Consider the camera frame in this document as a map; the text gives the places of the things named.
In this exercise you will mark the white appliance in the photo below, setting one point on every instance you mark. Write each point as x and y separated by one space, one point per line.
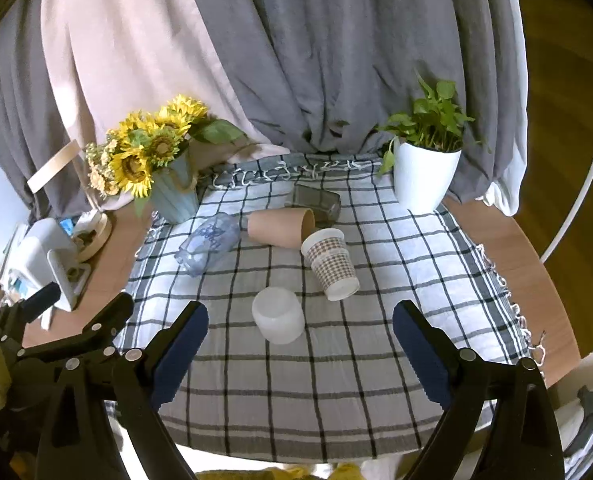
41 250

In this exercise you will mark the green leafy plant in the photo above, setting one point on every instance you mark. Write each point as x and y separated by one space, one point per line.
431 120

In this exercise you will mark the grey curtain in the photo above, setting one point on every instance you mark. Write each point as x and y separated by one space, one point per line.
326 60

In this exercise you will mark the white plant pot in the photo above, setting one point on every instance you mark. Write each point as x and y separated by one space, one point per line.
424 177

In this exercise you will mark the yellow cloth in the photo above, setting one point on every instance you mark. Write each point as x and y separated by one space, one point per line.
346 472

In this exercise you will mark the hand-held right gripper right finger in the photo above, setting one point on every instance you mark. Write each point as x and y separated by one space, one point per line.
424 355

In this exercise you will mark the brown paper cup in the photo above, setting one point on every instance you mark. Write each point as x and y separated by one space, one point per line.
276 227

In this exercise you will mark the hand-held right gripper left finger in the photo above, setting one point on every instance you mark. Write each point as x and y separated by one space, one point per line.
176 355

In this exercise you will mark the clear plastic cup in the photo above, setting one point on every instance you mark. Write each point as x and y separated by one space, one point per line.
206 245

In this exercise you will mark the blue ribbed vase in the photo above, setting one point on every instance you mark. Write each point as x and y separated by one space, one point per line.
174 200

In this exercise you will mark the dark glass cup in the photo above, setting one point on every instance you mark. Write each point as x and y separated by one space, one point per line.
311 200

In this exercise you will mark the checked paper cup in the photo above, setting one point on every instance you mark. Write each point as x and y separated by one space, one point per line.
331 267

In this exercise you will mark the white curtain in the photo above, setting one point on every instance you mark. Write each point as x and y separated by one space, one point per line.
518 85

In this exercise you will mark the beige dried flowers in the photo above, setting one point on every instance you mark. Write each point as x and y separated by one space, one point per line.
101 170

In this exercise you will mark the pink curtain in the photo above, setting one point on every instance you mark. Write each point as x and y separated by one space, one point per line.
126 60

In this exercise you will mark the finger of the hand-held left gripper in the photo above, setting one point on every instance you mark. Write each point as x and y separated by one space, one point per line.
44 297
111 312

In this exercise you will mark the white frosted cup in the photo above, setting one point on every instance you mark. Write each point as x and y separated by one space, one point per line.
278 317

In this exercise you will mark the sunflower bouquet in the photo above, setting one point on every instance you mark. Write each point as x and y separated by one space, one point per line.
134 167

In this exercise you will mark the checked table cloth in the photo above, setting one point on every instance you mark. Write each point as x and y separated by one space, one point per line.
326 385

